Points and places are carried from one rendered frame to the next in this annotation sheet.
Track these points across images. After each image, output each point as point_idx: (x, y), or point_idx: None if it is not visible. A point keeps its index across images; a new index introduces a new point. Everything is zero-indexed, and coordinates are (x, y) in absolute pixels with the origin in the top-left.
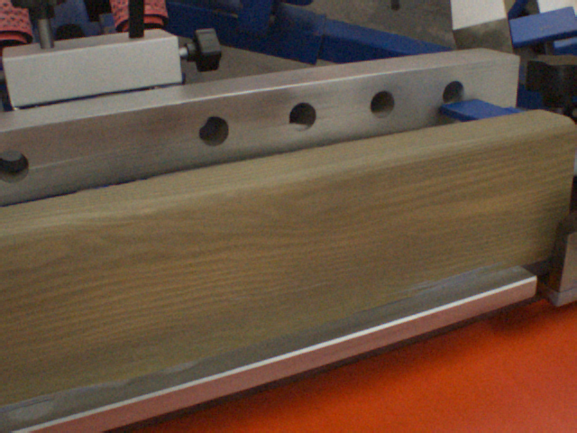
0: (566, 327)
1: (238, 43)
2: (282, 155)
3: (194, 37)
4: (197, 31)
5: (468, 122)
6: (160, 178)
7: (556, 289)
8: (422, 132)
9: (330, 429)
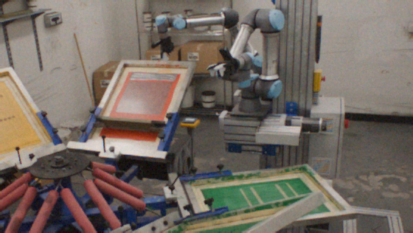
0: None
1: None
2: (119, 119)
3: (97, 152)
4: (96, 152)
5: (107, 119)
6: (126, 120)
7: None
8: (110, 119)
9: None
